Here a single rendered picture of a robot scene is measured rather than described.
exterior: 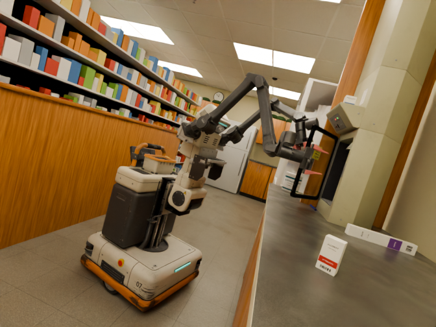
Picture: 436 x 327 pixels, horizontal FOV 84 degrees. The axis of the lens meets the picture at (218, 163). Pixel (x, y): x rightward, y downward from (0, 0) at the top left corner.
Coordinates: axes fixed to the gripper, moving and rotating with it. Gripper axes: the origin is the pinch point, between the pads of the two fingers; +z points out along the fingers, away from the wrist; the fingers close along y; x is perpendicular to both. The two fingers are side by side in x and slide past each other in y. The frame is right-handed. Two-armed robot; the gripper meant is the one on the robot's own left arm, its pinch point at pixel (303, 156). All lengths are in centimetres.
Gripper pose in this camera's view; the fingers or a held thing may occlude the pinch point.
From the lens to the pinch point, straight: 145.5
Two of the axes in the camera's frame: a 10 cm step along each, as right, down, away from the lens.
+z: 0.1, 9.7, -2.5
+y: -6.8, 1.8, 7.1
